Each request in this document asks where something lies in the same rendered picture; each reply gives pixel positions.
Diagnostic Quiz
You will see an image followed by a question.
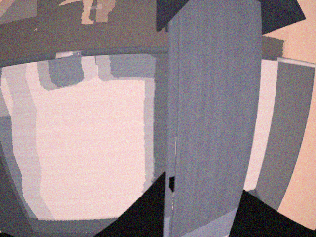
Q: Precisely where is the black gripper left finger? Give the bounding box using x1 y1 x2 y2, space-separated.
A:
94 171 165 237

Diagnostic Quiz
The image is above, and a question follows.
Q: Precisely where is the grey rectangular tray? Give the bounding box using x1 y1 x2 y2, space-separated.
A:
0 46 316 237

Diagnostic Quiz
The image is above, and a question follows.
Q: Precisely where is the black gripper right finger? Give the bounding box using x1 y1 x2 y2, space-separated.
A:
229 190 316 237

